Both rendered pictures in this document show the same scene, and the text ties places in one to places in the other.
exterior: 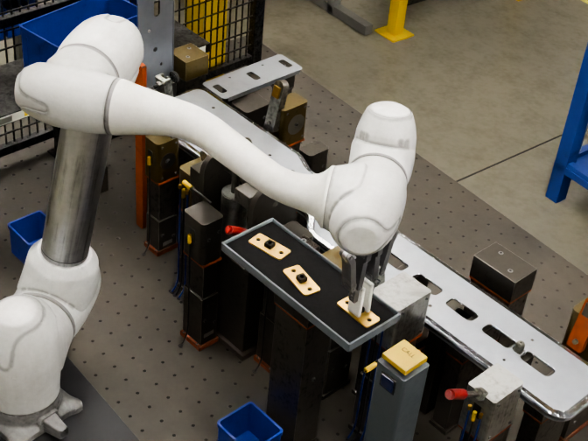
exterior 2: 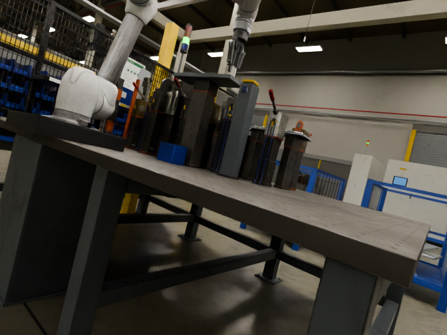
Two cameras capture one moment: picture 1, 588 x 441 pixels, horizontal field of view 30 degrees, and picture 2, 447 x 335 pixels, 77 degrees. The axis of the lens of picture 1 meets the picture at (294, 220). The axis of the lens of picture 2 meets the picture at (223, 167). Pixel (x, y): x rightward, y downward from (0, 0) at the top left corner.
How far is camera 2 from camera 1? 1.80 m
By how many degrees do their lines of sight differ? 38
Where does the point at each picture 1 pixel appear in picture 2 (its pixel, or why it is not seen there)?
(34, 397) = (80, 104)
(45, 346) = (94, 82)
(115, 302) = not seen: hidden behind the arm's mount
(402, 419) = (249, 108)
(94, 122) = not seen: outside the picture
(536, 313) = not seen: hidden behind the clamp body
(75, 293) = (107, 90)
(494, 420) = (281, 125)
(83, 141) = (130, 23)
